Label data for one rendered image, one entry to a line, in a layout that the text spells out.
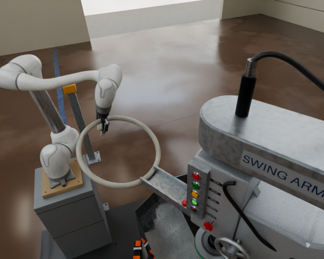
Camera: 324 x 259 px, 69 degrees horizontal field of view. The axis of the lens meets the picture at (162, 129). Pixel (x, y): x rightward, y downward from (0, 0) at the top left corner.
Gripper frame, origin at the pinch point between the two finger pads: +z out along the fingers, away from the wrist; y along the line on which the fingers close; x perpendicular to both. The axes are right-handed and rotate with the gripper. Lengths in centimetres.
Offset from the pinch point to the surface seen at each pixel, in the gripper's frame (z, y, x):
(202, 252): -5, 93, 9
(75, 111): 81, -83, 16
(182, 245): 11, 85, 9
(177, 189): -15, 61, 13
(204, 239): -4, 89, 15
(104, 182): -10.9, 38.1, -17.9
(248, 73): -95, 59, 8
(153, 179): -9, 49, 7
